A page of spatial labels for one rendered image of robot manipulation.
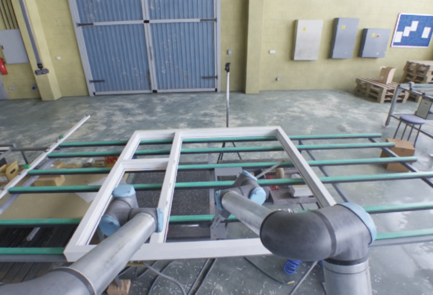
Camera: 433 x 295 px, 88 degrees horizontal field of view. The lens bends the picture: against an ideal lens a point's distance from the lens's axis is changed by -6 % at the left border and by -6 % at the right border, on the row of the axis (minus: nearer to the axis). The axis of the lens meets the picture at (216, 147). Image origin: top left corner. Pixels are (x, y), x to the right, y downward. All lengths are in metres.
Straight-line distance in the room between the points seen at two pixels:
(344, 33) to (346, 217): 7.65
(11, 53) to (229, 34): 6.19
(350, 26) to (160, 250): 7.75
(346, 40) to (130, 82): 6.43
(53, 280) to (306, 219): 0.52
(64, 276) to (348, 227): 0.59
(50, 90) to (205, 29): 4.84
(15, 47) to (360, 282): 8.86
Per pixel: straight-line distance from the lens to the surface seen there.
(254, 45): 7.09
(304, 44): 7.71
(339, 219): 0.65
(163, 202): 1.51
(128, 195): 1.04
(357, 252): 0.68
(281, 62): 7.75
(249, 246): 1.26
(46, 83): 8.47
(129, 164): 2.00
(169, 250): 1.27
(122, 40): 7.63
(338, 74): 8.54
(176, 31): 7.31
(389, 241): 1.64
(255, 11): 7.08
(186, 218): 1.49
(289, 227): 0.62
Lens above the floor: 1.90
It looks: 28 degrees down
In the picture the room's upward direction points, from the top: 1 degrees counter-clockwise
